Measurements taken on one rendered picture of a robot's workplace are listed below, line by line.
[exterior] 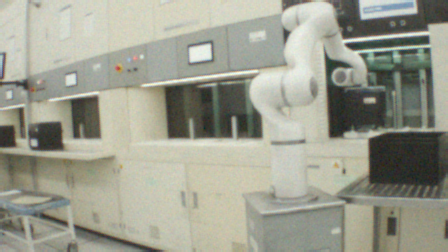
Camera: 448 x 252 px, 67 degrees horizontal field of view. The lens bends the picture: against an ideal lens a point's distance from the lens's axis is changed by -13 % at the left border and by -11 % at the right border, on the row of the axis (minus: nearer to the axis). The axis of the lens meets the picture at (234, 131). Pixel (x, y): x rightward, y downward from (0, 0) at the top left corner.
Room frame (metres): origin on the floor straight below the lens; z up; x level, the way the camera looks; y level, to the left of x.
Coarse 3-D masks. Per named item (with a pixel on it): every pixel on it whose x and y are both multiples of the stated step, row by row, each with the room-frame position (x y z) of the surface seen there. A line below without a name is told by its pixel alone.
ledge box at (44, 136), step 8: (32, 128) 3.18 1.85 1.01; (40, 128) 3.10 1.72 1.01; (48, 128) 3.17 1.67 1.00; (56, 128) 3.23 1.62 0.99; (32, 136) 3.19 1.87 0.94; (40, 136) 3.10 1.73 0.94; (48, 136) 3.16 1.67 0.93; (56, 136) 3.23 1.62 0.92; (32, 144) 3.20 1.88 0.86; (40, 144) 3.10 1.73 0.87; (48, 144) 3.16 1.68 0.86; (56, 144) 3.22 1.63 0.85
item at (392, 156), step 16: (368, 144) 1.37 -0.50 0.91; (384, 144) 1.32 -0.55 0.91; (400, 144) 1.28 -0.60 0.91; (416, 144) 1.24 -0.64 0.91; (432, 144) 1.21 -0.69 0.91; (368, 160) 1.37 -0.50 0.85; (384, 160) 1.33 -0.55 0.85; (400, 160) 1.29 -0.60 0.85; (416, 160) 1.25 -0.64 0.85; (432, 160) 1.21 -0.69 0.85; (384, 176) 1.33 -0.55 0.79; (400, 176) 1.29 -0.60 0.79; (416, 176) 1.25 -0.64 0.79; (432, 176) 1.21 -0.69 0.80
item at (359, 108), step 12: (348, 96) 2.01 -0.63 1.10; (360, 96) 1.97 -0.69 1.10; (372, 96) 1.94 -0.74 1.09; (384, 96) 2.04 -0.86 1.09; (348, 108) 2.01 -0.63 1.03; (360, 108) 1.98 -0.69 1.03; (372, 108) 1.94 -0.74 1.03; (384, 108) 2.02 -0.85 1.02; (348, 120) 2.02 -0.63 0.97; (360, 120) 1.98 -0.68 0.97; (372, 120) 1.95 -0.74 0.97; (384, 120) 2.10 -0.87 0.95
